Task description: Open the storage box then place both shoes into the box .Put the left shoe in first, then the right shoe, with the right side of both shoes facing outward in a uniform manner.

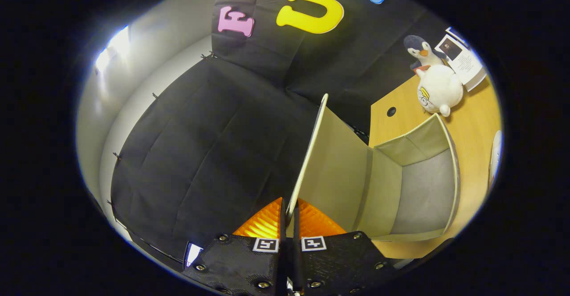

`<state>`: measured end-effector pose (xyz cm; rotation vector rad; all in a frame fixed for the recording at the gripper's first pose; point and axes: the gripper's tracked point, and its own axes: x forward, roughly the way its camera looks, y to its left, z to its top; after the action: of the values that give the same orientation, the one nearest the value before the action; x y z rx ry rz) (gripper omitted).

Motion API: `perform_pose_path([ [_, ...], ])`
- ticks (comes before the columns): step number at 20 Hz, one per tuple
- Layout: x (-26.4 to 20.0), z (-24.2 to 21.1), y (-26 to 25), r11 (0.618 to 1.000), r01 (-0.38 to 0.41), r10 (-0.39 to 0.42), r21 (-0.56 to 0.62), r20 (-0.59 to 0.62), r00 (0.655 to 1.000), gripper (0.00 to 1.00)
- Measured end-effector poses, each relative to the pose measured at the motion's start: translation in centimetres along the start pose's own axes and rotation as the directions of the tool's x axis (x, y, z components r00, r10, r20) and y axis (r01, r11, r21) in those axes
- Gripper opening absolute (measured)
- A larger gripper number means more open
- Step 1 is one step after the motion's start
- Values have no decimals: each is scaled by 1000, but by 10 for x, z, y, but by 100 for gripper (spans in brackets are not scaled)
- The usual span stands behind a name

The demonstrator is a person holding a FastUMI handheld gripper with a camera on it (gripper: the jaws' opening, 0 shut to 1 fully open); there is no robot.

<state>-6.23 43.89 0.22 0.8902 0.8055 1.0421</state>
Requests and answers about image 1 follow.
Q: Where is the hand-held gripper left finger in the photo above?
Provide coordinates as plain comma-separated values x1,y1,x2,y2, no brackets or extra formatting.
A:
183,197,288,296

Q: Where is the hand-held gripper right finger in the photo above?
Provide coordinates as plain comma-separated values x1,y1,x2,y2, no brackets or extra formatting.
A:
292,198,397,296

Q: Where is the grey fabric storage box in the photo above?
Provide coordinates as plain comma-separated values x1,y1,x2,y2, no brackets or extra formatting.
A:
285,93,461,243

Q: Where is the white canvas shoe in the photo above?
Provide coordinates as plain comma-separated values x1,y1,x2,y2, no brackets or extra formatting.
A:
489,130,504,190

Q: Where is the white round plush toy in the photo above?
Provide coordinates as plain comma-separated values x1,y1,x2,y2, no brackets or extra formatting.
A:
416,65,464,118

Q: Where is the penguin plush toy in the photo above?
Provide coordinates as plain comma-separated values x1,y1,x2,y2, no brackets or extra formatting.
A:
403,35,448,72

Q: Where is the white book with portrait cover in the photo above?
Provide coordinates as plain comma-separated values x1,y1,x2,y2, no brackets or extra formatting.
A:
434,33,488,92

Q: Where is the plain white book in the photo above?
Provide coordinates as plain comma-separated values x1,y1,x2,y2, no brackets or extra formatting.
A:
445,27,468,47

